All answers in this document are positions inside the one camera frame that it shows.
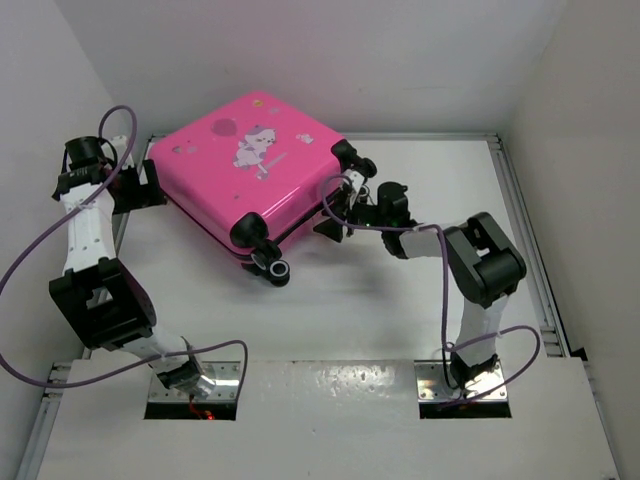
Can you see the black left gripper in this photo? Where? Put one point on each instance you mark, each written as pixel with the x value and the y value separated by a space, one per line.
pixel 143 195

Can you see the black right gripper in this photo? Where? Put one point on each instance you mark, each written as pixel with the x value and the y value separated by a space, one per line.
pixel 341 211

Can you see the pink hard-shell suitcase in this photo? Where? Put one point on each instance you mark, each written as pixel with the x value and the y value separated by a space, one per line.
pixel 253 174

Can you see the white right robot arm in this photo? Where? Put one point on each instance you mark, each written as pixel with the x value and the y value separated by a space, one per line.
pixel 477 255

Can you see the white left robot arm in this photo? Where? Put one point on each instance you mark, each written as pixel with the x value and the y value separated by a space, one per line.
pixel 99 297

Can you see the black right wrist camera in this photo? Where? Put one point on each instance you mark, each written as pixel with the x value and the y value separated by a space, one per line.
pixel 393 203

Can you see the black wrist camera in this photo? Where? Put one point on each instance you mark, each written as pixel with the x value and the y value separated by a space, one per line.
pixel 83 152
pixel 393 203

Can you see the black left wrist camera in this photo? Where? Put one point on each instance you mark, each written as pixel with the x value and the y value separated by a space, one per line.
pixel 83 152

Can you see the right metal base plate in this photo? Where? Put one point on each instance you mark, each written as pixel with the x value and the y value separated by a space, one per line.
pixel 486 387

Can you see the metal base plate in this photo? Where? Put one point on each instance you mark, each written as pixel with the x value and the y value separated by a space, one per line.
pixel 221 386
pixel 486 387

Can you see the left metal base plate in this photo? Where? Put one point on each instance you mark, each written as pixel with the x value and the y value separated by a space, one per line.
pixel 221 386

